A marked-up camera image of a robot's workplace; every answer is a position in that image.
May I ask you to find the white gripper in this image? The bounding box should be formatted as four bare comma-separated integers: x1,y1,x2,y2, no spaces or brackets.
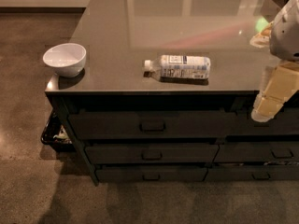
249,22,299,122

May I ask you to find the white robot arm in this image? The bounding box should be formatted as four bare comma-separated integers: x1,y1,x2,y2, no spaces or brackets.
249,0,299,122

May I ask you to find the dark drawer cabinet counter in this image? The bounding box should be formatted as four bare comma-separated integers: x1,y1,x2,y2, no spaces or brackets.
46,0,299,183

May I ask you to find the clear plastic water bottle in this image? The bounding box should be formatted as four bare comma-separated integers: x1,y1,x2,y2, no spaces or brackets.
143,55,211,79

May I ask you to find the white ceramic bowl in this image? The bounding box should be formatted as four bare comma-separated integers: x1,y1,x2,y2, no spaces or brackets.
43,43,87,77

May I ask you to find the black bin beside cabinet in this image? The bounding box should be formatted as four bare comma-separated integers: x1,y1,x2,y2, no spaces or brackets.
41,111,75,152

